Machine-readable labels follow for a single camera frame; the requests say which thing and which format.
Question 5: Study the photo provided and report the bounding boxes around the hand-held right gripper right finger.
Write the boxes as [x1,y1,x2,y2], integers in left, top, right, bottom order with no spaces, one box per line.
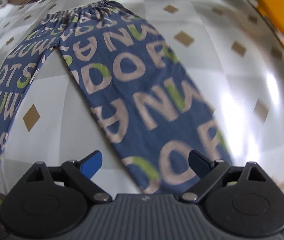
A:
[181,150,274,203]

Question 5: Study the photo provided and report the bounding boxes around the blue letter-print pants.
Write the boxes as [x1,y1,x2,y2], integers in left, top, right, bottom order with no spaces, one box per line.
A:
[0,0,233,196]

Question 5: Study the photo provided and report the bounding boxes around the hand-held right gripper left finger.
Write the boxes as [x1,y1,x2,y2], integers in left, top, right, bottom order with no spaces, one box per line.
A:
[26,151,110,203]

